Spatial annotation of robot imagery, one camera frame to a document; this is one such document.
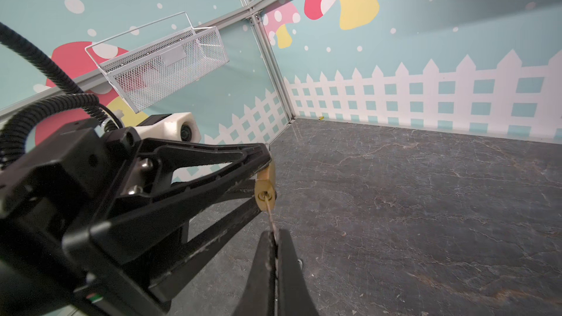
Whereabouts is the black corrugated left cable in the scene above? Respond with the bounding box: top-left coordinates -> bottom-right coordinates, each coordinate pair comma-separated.
0,21 -> 126,170

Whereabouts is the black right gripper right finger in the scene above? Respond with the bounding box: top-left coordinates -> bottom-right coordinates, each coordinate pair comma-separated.
277,229 -> 319,316

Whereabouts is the small key with ring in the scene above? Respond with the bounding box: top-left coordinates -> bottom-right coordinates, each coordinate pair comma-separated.
265,197 -> 279,244

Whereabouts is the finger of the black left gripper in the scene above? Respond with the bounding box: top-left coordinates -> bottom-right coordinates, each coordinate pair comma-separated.
148,190 -> 261,303
63,138 -> 272,265

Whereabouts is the aluminium frame profile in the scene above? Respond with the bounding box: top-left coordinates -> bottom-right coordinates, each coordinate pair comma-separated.
0,0 -> 339,121

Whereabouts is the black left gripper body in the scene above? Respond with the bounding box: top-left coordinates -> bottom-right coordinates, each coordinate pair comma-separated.
1,119 -> 171,315

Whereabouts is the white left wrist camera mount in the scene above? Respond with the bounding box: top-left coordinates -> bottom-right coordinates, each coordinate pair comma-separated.
135,112 -> 201,143

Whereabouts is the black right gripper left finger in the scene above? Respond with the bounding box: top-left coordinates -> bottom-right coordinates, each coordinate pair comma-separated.
233,231 -> 277,316

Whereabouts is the white wire wall basket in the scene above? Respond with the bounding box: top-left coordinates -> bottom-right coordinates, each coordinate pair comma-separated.
85,12 -> 229,114

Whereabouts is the brass padlock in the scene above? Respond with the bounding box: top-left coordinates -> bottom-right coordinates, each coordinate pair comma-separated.
254,160 -> 277,212

